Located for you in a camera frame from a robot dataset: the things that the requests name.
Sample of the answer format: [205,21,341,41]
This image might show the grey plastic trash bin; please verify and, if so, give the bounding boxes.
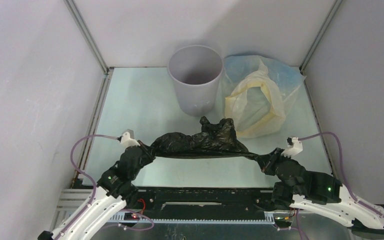
[167,45,224,117]

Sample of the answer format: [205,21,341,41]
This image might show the aluminium frame post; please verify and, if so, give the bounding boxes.
[299,0,344,74]
[63,0,109,75]

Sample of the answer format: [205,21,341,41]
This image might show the right aluminium frame post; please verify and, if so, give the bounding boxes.
[299,0,344,74]

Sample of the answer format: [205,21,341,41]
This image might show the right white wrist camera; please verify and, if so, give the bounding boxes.
[281,136,303,158]

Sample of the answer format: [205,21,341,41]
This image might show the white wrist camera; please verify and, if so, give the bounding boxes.
[281,136,303,158]
[117,129,140,148]

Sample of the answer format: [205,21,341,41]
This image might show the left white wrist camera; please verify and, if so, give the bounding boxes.
[117,129,140,148]

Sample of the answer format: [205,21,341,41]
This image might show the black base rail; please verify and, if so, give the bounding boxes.
[128,186,290,220]

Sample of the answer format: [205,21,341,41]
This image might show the left aluminium frame post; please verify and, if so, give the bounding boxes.
[63,0,109,75]

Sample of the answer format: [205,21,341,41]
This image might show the grey slotted cable duct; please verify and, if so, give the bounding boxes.
[107,212,275,225]

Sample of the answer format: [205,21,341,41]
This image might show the yellow translucent trash bag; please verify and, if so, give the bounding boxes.
[224,62,286,138]

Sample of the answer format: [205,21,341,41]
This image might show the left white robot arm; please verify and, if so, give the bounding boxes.
[37,145,156,240]

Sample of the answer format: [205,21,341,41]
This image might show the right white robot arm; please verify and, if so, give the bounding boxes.
[256,148,384,240]

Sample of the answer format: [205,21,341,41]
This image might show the black plastic trash bag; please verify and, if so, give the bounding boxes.
[140,116,261,161]

